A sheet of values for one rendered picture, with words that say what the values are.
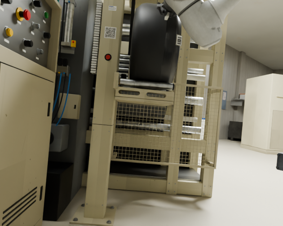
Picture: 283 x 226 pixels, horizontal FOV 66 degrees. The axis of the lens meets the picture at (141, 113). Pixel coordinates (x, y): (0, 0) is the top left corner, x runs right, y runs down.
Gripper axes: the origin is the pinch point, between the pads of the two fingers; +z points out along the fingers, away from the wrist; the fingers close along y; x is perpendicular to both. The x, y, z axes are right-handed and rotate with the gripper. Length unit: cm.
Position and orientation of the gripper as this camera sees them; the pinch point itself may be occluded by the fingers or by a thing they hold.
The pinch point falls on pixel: (166, 15)
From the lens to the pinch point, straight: 124.2
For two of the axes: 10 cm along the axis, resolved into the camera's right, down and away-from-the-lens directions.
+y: -9.9, -1.1, -0.3
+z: -0.2, -1.5, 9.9
